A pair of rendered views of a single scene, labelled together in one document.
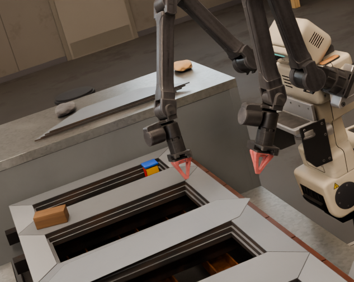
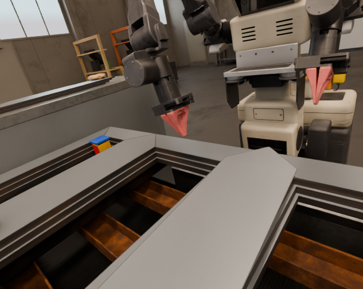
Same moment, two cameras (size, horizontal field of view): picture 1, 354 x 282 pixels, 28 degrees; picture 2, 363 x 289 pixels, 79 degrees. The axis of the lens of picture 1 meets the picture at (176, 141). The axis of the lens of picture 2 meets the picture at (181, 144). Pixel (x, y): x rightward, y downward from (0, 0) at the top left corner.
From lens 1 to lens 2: 1.98 m
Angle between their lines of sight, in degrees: 29
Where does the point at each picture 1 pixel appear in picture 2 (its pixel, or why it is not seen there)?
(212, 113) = (138, 100)
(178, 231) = (229, 213)
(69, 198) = not seen: outside the picture
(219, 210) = (250, 167)
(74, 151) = (1, 138)
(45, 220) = not seen: outside the picture
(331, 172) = (295, 117)
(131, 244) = (156, 269)
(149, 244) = (199, 260)
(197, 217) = (231, 183)
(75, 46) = not seen: hidden behind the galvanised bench
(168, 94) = (153, 11)
